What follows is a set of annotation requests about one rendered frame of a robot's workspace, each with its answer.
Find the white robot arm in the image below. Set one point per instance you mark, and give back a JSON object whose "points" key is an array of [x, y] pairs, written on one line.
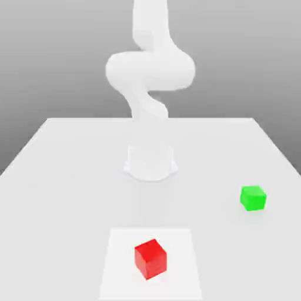
{"points": [[150, 70]]}

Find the small red cube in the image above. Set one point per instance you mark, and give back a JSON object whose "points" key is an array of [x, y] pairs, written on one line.
{"points": [[150, 258]]}

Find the small green cube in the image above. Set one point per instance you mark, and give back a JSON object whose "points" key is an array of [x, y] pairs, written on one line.
{"points": [[253, 198]]}

